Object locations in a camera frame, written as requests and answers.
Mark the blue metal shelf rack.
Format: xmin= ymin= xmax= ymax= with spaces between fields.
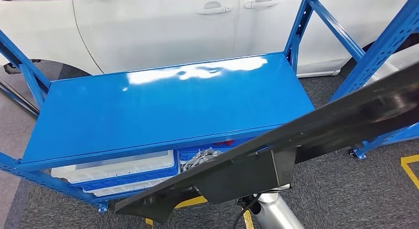
xmin=0 ymin=0 xmax=419 ymax=214

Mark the white car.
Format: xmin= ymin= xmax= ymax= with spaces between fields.
xmin=0 ymin=0 xmax=419 ymax=79

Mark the blue shelf rack on castors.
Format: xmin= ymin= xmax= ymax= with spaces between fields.
xmin=348 ymin=122 xmax=419 ymax=160

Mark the black plastic frame part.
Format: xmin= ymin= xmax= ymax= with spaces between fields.
xmin=114 ymin=62 xmax=419 ymax=224

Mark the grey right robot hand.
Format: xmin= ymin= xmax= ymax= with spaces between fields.
xmin=181 ymin=148 xmax=223 ymax=173

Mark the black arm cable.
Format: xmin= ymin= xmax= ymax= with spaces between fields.
xmin=231 ymin=193 xmax=262 ymax=229

